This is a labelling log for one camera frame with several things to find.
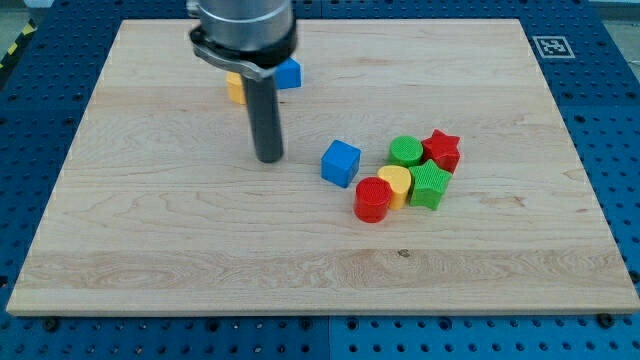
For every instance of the green star block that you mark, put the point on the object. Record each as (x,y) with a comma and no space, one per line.
(430,183)

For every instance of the wooden board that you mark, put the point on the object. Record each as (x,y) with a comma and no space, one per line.
(162,209)

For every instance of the white fiducial marker tag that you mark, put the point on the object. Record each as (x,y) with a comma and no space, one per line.
(553,47)

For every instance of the yellow block behind rod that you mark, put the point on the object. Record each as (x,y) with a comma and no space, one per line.
(235,89)

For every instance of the blue triangle block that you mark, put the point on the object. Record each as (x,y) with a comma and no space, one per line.
(288,74)

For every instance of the yellow black hazard tape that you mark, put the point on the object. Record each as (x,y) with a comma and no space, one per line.
(18,47)

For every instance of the blue cube block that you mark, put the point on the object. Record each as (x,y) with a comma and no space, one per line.
(340,163)

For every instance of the red star block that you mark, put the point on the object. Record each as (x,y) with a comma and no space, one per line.
(443,149)

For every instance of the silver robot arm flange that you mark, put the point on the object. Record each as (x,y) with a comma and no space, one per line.
(248,37)

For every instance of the yellow heart block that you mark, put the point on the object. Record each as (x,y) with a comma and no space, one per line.
(400,180)

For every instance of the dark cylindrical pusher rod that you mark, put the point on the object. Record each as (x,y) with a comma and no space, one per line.
(264,118)

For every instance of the red cylinder block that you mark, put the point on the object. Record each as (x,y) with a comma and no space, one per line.
(372,199)

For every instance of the green cylinder block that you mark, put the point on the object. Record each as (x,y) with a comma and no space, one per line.
(405,151)

